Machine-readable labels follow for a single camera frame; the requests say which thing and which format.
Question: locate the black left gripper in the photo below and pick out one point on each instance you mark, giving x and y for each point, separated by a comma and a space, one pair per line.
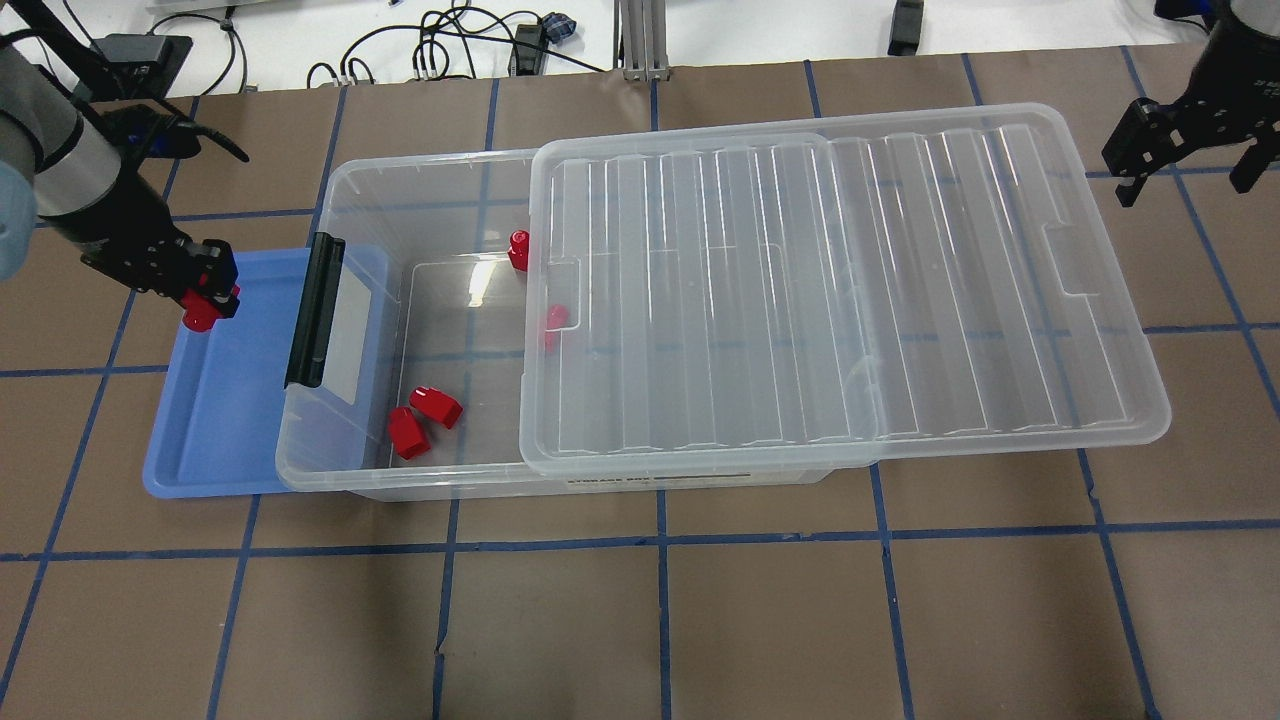
118, 232

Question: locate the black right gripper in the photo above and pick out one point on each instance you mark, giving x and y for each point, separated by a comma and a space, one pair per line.
1222, 103

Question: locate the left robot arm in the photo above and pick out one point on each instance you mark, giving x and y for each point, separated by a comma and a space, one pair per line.
78, 170

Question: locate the blue plastic tray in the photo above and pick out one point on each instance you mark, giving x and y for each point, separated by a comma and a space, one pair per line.
226, 407

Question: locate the clear plastic storage box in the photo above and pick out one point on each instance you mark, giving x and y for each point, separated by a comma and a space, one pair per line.
445, 222

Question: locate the black power adapter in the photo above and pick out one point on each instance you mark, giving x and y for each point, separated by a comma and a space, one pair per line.
906, 27

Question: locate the black box latch handle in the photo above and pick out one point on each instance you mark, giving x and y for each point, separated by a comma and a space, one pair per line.
315, 317

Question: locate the aluminium frame post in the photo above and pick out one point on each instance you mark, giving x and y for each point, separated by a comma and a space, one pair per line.
640, 36

